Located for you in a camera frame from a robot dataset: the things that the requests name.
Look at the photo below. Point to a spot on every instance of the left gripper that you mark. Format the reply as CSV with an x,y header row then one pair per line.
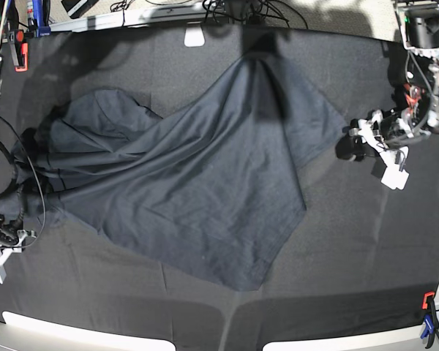
x,y
383,134

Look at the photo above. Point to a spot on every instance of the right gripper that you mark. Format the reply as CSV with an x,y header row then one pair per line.
x,y
13,237

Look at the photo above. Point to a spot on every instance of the dark navy t-shirt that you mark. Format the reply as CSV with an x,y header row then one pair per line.
x,y
212,190

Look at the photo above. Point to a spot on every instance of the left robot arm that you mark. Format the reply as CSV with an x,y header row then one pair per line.
x,y
418,23

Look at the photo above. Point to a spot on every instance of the black table cloth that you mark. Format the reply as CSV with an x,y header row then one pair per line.
x,y
360,261

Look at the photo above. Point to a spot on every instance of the orange clamp far left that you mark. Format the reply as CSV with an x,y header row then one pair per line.
x,y
19,50

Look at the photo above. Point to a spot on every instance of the orange blue clamp near right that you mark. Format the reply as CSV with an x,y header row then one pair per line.
x,y
431,323

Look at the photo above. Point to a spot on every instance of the blue clamp top left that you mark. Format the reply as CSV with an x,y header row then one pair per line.
x,y
40,22

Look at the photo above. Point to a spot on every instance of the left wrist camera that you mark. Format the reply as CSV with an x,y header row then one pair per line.
x,y
394,178

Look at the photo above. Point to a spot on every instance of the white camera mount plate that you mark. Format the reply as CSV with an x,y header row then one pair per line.
x,y
194,37

